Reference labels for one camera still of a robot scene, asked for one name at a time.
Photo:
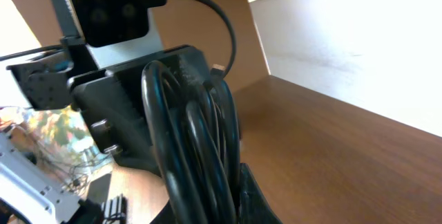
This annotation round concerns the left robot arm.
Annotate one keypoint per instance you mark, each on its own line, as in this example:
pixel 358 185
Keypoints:
pixel 35 197

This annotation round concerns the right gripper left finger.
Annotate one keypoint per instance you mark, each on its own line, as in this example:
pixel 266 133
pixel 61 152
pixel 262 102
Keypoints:
pixel 166 216

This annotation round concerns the black cable silver plug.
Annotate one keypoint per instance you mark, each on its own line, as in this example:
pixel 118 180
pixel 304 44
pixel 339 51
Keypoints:
pixel 195 134

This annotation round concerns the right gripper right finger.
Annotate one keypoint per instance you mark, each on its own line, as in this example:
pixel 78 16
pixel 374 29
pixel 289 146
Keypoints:
pixel 254 208

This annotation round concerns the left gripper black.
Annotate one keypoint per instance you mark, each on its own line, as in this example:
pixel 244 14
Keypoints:
pixel 109 99

